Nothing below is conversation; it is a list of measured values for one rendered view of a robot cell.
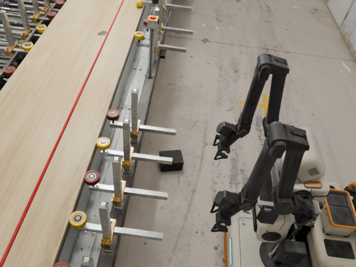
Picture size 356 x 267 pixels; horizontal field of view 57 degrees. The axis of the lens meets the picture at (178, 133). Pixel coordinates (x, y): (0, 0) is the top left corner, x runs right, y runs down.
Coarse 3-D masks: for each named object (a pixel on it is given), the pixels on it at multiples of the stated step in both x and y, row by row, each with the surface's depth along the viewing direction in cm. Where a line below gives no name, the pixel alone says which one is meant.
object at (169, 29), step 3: (165, 27) 300; (168, 27) 301; (162, 30) 301; (165, 30) 301; (168, 30) 301; (171, 30) 300; (174, 30) 300; (177, 30) 300; (180, 30) 300; (183, 30) 300; (186, 30) 300; (189, 30) 301; (192, 30) 301; (186, 33) 301; (189, 33) 301; (192, 33) 301
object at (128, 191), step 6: (90, 186) 181; (96, 186) 181; (102, 186) 182; (108, 186) 182; (108, 192) 183; (126, 192) 181; (132, 192) 181; (138, 192) 181; (144, 192) 182; (150, 192) 182; (156, 192) 183; (162, 192) 183; (156, 198) 183; (162, 198) 182
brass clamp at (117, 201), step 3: (123, 183) 183; (123, 186) 182; (123, 189) 181; (123, 192) 181; (123, 195) 183; (114, 198) 177; (117, 198) 177; (120, 198) 177; (111, 201) 178; (114, 201) 176; (117, 201) 176; (120, 201) 176; (114, 204) 178; (117, 204) 178; (120, 204) 178
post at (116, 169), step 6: (114, 156) 158; (114, 162) 156; (120, 162) 160; (114, 168) 159; (120, 168) 163; (114, 174) 163; (120, 174) 165; (114, 180) 166; (120, 180) 168; (114, 186) 171; (120, 186) 171; (114, 192) 174; (120, 192) 174
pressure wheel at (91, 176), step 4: (88, 172) 177; (92, 172) 177; (96, 172) 177; (84, 176) 175; (88, 176) 175; (92, 176) 175; (96, 176) 175; (88, 180) 173; (92, 180) 174; (96, 180) 174; (88, 184) 174; (92, 184) 174
